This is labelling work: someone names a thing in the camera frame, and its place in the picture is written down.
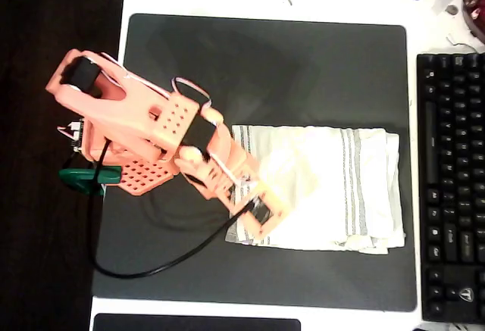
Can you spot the green table clamp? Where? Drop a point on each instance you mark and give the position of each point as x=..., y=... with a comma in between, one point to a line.
x=79, y=175

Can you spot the orange-framed camera module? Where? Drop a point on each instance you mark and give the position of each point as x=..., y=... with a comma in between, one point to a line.
x=276, y=213

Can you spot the black computer keyboard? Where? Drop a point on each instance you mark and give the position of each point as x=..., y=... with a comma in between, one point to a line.
x=451, y=194

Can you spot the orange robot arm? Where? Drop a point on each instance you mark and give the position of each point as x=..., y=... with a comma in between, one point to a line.
x=121, y=115

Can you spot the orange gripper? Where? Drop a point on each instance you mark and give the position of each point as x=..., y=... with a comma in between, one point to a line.
x=255, y=190

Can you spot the dark red round container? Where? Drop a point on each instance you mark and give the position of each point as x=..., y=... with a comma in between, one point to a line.
x=475, y=13

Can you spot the white striped cloth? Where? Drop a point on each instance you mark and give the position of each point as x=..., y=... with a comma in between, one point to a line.
x=322, y=194

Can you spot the small grey pebble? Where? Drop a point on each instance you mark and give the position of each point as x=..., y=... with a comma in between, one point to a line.
x=451, y=9

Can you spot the flat black pad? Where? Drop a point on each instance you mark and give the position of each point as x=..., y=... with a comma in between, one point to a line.
x=189, y=323

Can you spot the large black desk mat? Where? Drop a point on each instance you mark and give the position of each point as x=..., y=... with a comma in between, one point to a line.
x=265, y=81

